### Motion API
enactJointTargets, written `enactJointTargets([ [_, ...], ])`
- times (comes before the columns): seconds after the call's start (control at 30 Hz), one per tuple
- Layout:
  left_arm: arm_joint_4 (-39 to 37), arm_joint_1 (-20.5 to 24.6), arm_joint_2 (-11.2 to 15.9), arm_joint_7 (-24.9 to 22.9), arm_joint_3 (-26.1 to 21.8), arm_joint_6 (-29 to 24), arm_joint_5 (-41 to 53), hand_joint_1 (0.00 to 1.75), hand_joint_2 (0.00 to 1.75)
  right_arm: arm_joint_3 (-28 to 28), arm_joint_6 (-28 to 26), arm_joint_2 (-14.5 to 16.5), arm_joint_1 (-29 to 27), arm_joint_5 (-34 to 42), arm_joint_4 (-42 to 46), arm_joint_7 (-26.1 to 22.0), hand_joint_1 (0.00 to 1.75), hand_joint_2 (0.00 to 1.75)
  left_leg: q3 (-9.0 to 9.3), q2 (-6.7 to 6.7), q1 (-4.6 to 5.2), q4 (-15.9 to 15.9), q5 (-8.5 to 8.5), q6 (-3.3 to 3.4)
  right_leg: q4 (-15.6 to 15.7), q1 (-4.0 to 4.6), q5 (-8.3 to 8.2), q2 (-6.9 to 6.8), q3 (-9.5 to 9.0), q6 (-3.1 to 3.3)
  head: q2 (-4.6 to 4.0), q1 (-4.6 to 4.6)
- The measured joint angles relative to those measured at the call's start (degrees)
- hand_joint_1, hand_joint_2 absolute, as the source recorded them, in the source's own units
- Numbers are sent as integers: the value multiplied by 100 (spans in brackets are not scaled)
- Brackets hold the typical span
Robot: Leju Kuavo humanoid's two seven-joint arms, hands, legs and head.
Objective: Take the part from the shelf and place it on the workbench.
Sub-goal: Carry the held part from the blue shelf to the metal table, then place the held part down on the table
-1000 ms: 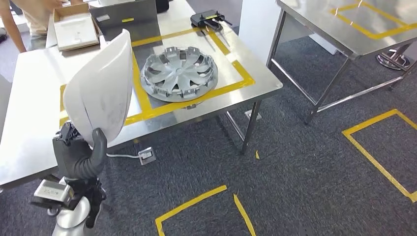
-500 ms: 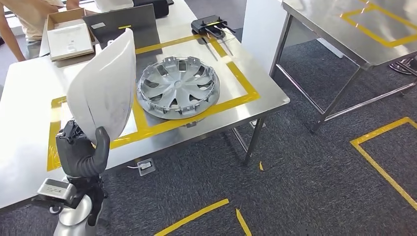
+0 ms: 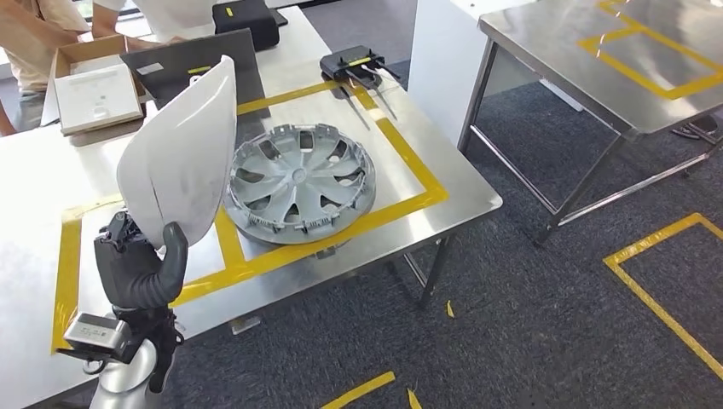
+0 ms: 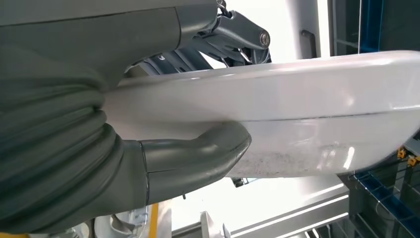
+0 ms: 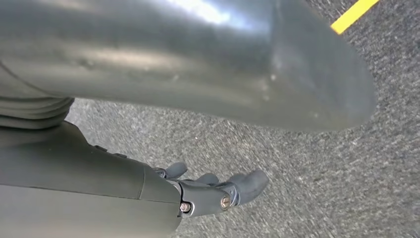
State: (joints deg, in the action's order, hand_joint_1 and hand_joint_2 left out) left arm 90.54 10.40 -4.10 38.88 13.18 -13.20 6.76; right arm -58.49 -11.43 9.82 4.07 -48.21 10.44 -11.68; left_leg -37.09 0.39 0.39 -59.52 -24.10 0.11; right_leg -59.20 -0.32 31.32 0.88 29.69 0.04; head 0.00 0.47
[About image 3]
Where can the white curved plastic part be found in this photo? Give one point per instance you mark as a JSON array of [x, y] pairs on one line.
[[175, 158]]

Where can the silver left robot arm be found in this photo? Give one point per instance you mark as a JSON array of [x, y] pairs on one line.
[[121, 384]]

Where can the steel workbench with tape square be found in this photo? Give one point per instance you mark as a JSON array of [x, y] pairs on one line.
[[565, 51]]

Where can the steel workbench with hubcap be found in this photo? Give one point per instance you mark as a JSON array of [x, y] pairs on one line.
[[45, 169]]

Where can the silver wheel hubcap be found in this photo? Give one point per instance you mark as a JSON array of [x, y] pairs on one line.
[[299, 186]]

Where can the small yellow tape scrap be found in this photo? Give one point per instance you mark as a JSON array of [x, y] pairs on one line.
[[449, 309]]

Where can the black router with antennas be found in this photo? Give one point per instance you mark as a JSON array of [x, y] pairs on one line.
[[350, 62]]

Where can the yellow floor tape square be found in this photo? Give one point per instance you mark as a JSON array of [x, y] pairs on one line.
[[649, 303], [361, 389]]

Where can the black carry case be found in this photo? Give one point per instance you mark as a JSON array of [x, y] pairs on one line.
[[245, 22]]

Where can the dark grey laptop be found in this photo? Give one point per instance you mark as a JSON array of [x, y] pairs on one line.
[[164, 84]]

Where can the white foam box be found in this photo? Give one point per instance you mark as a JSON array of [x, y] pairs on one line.
[[99, 99]]

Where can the brown cardboard box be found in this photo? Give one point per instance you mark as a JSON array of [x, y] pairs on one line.
[[79, 48]]

